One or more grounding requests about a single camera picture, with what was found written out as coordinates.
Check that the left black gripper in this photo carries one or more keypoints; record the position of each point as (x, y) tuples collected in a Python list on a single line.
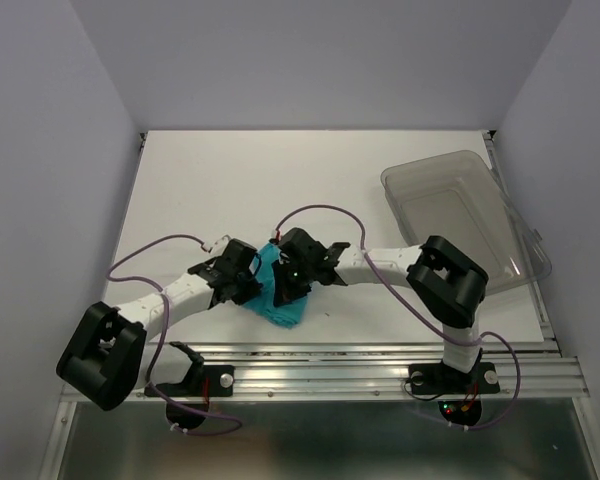
[(249, 292)]

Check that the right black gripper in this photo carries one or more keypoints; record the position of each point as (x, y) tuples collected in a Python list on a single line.
[(284, 293)]

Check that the turquoise t shirt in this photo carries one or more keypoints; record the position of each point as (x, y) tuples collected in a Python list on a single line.
[(286, 316)]

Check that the clear plastic bin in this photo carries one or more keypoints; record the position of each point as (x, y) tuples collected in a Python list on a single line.
[(457, 196)]

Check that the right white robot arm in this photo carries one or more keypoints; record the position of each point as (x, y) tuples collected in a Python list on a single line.
[(448, 283)]

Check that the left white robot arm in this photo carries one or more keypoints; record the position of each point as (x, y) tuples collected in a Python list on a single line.
[(105, 360)]

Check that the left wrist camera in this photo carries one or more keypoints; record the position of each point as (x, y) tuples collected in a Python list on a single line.
[(216, 245)]

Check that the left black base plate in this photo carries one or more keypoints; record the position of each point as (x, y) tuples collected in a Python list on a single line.
[(208, 381)]

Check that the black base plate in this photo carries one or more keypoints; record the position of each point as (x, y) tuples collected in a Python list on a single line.
[(429, 379), (208, 381)]

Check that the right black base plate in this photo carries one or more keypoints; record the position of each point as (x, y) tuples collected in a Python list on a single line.
[(429, 379)]

